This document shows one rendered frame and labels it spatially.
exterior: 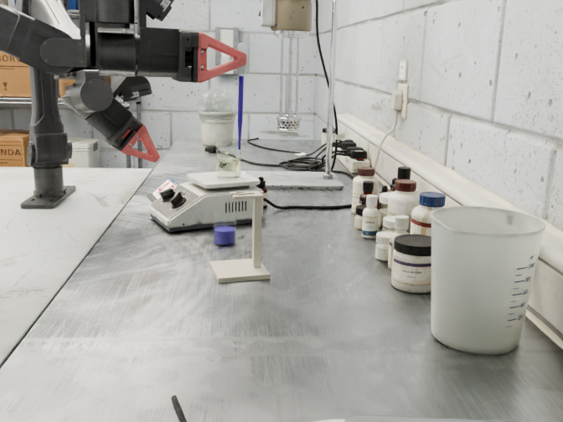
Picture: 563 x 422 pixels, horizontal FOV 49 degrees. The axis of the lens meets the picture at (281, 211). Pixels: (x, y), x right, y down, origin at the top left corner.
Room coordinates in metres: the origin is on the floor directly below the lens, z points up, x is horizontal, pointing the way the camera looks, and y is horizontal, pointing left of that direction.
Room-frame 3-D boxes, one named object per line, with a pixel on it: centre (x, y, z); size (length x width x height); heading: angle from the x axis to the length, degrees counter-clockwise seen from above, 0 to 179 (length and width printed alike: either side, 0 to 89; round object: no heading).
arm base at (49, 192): (1.38, 0.53, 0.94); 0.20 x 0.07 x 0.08; 4
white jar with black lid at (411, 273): (0.88, -0.20, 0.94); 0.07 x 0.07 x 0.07
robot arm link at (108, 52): (0.87, 0.23, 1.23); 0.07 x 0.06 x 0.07; 107
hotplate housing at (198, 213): (1.23, 0.14, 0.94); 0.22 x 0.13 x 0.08; 118
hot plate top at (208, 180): (1.24, 0.12, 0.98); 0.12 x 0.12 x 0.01; 28
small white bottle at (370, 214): (1.13, -0.17, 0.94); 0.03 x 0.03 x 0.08
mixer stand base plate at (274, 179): (1.65, 0.00, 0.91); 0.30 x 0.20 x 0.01; 94
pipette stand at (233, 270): (0.92, 0.06, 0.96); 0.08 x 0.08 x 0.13; 17
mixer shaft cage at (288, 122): (1.65, -0.01, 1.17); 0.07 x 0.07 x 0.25
